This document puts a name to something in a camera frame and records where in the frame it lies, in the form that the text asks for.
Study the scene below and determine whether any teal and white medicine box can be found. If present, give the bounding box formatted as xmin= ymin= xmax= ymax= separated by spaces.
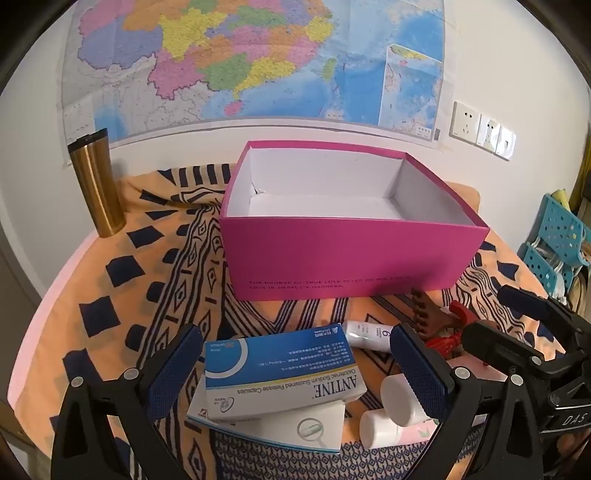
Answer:
xmin=186 ymin=385 xmax=347 ymax=453

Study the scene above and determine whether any pale yellow object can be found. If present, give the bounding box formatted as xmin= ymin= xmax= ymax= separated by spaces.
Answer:
xmin=549 ymin=188 xmax=573 ymax=213

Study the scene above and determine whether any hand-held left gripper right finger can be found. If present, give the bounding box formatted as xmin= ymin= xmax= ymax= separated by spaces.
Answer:
xmin=390 ymin=323 xmax=546 ymax=480

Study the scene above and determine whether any pink cardboard box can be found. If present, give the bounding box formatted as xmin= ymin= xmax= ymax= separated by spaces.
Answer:
xmin=218 ymin=141 xmax=490 ymax=302

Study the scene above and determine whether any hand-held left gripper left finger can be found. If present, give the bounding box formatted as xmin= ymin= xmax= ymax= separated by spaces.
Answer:
xmin=51 ymin=323 xmax=204 ymax=480

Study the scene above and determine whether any red plastic clip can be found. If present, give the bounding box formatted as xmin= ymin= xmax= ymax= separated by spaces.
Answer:
xmin=425 ymin=300 xmax=476 ymax=356

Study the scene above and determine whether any pink and white packet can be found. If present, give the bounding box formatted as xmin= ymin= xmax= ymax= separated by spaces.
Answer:
xmin=392 ymin=362 xmax=490 ymax=446

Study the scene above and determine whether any blue perforated plastic stool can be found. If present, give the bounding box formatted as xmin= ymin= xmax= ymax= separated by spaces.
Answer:
xmin=517 ymin=194 xmax=591 ymax=296

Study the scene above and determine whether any colourful wall map poster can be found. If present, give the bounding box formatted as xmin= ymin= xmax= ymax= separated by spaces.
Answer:
xmin=55 ymin=0 xmax=446 ymax=151

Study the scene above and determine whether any brown wooden comb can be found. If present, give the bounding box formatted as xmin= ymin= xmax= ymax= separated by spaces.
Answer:
xmin=411 ymin=286 xmax=455 ymax=344

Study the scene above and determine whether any orange patterned cloth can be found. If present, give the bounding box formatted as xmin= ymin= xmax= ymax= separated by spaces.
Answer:
xmin=14 ymin=164 xmax=591 ymax=480

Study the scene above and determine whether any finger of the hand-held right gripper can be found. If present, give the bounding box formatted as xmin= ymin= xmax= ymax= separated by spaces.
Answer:
xmin=462 ymin=320 xmax=559 ymax=372
xmin=499 ymin=285 xmax=578 ymax=333

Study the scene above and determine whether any gold metal tumbler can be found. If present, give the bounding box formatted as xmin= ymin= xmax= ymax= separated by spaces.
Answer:
xmin=68 ymin=128 xmax=125 ymax=238

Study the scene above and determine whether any white bottle cap large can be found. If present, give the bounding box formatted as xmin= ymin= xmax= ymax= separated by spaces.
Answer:
xmin=379 ymin=374 xmax=432 ymax=428

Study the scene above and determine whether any white cream tube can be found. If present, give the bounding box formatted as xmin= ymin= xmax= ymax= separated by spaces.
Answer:
xmin=342 ymin=320 xmax=397 ymax=354

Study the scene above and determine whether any white wall socket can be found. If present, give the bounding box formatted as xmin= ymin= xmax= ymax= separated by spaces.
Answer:
xmin=494 ymin=122 xmax=517 ymax=161
xmin=475 ymin=113 xmax=502 ymax=151
xmin=450 ymin=100 xmax=483 ymax=144

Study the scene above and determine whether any blue and white medicine box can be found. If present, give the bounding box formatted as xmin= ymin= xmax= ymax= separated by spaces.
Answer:
xmin=203 ymin=323 xmax=369 ymax=422

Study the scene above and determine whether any white bottle cap small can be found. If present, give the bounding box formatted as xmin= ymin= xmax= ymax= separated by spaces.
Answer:
xmin=359 ymin=408 xmax=403 ymax=450

